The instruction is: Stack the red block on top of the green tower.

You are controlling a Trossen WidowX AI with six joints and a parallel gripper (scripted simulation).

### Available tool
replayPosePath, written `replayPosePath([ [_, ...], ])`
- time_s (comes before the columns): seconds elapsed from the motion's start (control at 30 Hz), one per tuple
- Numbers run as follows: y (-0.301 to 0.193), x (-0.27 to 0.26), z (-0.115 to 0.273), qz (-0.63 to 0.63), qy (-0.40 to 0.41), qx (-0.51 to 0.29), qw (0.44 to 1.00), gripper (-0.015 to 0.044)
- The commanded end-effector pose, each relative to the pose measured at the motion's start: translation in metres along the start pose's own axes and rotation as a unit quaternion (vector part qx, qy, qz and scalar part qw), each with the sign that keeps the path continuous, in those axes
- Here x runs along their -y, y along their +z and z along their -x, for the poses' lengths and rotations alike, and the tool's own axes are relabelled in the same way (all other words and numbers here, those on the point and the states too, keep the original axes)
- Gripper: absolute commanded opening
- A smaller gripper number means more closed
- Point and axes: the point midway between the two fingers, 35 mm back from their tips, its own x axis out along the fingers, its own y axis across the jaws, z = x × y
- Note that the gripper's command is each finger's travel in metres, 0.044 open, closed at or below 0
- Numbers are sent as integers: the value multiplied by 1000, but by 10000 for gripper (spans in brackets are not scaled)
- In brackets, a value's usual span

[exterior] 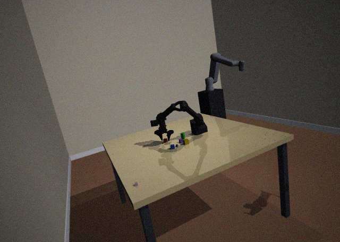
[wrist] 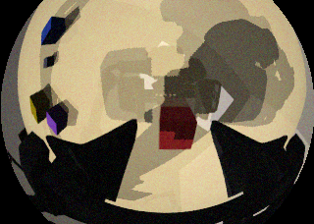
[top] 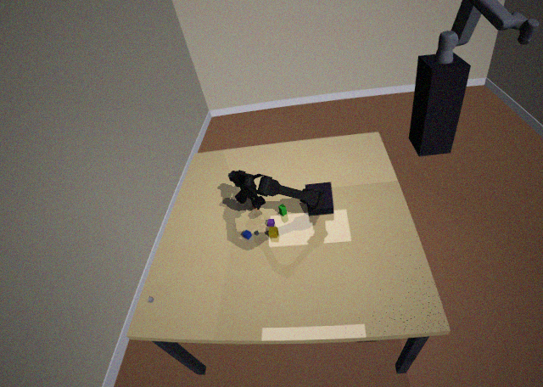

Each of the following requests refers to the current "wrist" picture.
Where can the yellow block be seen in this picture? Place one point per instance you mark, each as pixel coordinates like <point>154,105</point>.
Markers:
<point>39,103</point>

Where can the purple block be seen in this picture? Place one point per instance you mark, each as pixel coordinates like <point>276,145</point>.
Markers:
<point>57,118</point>

